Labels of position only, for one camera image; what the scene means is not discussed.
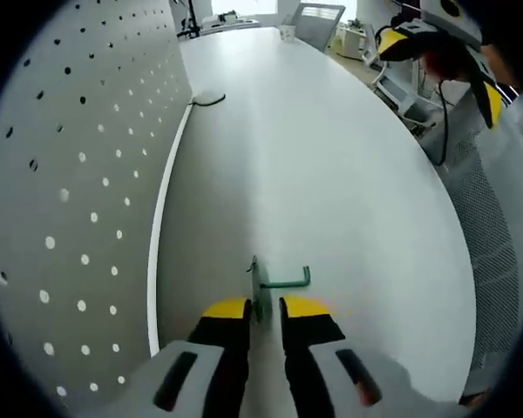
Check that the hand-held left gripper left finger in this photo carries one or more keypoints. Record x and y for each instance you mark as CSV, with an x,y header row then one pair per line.
x,y
226,331

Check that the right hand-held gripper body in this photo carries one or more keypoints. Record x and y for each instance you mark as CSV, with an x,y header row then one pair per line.
x,y
462,22

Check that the white perforated mounting plate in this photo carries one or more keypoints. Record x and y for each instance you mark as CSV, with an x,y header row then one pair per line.
x,y
69,130

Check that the black tripod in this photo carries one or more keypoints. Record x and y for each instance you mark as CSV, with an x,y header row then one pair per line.
x,y
193,17

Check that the white paper cup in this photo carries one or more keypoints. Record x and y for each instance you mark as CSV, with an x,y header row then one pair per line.
x,y
287,35

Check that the green hook assembly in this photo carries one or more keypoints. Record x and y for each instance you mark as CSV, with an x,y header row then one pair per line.
x,y
283,284

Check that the white cabinet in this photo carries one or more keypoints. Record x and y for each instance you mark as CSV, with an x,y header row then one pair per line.
x,y
353,43

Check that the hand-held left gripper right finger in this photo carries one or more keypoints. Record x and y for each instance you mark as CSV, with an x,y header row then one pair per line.
x,y
305,326

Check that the potted plant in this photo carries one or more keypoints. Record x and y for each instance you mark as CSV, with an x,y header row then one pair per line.
x,y
354,24

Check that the light grey mesh chair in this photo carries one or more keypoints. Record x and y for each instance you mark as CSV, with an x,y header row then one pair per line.
x,y
484,196

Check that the person's right hand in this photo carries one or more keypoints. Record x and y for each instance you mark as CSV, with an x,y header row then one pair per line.
x,y
488,51

